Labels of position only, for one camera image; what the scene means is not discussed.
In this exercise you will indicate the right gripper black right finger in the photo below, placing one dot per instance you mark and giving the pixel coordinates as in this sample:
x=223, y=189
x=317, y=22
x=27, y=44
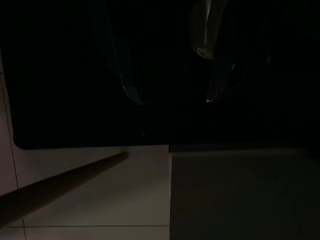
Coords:
x=225, y=50

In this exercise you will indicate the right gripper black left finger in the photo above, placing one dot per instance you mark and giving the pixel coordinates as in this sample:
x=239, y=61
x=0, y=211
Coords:
x=130, y=62

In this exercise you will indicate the black rounded floor mat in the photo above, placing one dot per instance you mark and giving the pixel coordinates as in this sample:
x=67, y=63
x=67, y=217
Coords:
x=62, y=75

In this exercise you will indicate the wooden table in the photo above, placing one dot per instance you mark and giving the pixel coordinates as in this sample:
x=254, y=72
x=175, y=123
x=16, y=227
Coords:
x=62, y=185

